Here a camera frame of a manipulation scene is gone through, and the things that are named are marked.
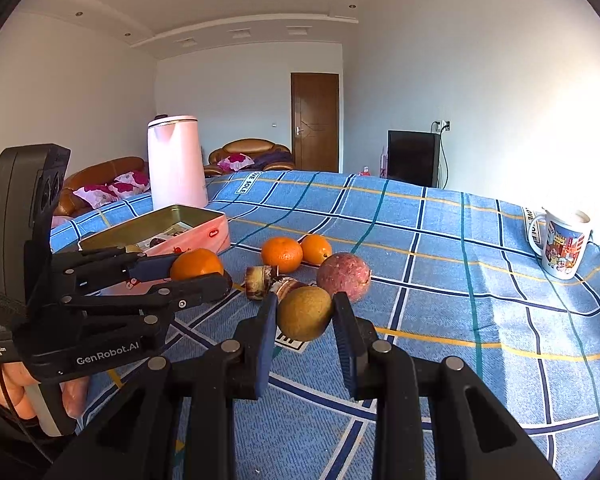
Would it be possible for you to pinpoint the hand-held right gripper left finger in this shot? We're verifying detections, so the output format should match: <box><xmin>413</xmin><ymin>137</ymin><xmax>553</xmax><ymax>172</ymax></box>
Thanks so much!
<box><xmin>45</xmin><ymin>292</ymin><xmax>281</xmax><ymax>480</ymax></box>

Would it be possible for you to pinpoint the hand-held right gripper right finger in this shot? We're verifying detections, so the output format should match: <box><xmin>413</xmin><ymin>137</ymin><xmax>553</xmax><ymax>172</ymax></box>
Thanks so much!
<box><xmin>332</xmin><ymin>294</ymin><xmax>563</xmax><ymax>480</ymax></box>

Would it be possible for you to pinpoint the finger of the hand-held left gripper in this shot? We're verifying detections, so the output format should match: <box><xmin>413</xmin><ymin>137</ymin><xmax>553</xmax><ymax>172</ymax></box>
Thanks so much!
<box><xmin>52</xmin><ymin>246</ymin><xmax>182</xmax><ymax>295</ymax></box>
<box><xmin>61</xmin><ymin>272</ymin><xmax>233</xmax><ymax>322</ymax></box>

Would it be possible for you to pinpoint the orange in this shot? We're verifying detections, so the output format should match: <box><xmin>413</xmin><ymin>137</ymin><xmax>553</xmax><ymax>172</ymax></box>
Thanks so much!
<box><xmin>300</xmin><ymin>234</ymin><xmax>333</xmax><ymax>266</ymax></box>
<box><xmin>170</xmin><ymin>248</ymin><xmax>225</xmax><ymax>282</ymax></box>
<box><xmin>261</xmin><ymin>236</ymin><xmax>304</xmax><ymax>274</ymax></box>

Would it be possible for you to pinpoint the green-brown pear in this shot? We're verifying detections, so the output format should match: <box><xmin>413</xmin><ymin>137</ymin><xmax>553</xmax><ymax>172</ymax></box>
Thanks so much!
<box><xmin>277</xmin><ymin>285</ymin><xmax>334</xmax><ymax>342</ymax></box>

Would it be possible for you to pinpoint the pink tin box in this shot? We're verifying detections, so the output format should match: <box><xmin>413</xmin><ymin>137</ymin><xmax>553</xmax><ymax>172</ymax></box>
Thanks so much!
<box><xmin>77</xmin><ymin>204</ymin><xmax>232</xmax><ymax>295</ymax></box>

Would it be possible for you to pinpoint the person's left hand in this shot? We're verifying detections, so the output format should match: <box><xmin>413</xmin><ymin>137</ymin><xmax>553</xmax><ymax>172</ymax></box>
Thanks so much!
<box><xmin>0</xmin><ymin>357</ymin><xmax>92</xmax><ymax>422</ymax></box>

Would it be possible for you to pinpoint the snack packet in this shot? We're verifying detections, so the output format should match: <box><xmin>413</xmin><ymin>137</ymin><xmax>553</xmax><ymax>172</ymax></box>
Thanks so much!
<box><xmin>147</xmin><ymin>222</ymin><xmax>197</xmax><ymax>250</ymax></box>

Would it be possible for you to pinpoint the purple passion fruit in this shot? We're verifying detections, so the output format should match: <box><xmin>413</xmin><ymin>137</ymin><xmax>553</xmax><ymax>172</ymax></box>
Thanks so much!
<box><xmin>316</xmin><ymin>252</ymin><xmax>372</xmax><ymax>303</ymax></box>

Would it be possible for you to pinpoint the floral pillow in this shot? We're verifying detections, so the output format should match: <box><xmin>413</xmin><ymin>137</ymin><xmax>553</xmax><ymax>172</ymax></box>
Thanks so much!
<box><xmin>109</xmin><ymin>170</ymin><xmax>151</xmax><ymax>196</ymax></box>
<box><xmin>217</xmin><ymin>154</ymin><xmax>255</xmax><ymax>173</ymax></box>
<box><xmin>73</xmin><ymin>184</ymin><xmax>124</xmax><ymax>210</ymax></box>

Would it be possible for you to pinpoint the brown leather sofa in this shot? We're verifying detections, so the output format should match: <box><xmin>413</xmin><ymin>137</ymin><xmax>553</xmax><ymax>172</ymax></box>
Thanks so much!
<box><xmin>55</xmin><ymin>156</ymin><xmax>151</xmax><ymax>218</ymax></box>

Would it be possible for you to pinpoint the pink electric kettle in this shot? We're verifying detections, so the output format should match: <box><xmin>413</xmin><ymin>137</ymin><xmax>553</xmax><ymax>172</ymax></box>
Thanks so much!
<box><xmin>147</xmin><ymin>115</ymin><xmax>209</xmax><ymax>211</ymax></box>

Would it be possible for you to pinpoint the blue plaid cloth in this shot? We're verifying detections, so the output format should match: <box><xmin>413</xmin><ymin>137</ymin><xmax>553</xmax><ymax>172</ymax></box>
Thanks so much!
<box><xmin>50</xmin><ymin>170</ymin><xmax>600</xmax><ymax>480</ymax></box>

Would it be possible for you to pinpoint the brown leather armchair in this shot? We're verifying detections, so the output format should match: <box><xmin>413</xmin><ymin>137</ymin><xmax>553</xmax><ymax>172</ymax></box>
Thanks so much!
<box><xmin>203</xmin><ymin>138</ymin><xmax>296</xmax><ymax>177</ymax></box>

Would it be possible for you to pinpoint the black television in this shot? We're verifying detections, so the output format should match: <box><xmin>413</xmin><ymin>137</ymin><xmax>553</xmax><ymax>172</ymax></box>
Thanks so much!
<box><xmin>387</xmin><ymin>130</ymin><xmax>441</xmax><ymax>189</ymax></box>

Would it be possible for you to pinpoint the brown wooden door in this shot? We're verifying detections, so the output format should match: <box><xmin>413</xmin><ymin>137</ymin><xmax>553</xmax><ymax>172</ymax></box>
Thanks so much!
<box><xmin>290</xmin><ymin>72</ymin><xmax>340</xmax><ymax>173</ymax></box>

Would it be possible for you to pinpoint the white printed mug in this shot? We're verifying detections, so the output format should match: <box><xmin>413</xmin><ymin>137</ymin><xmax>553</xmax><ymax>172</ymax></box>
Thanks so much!
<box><xmin>527</xmin><ymin>206</ymin><xmax>592</xmax><ymax>281</ymax></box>

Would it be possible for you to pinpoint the black power cable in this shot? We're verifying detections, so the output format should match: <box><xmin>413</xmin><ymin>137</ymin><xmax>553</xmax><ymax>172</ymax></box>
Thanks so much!
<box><xmin>439</xmin><ymin>130</ymin><xmax>450</xmax><ymax>189</ymax></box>

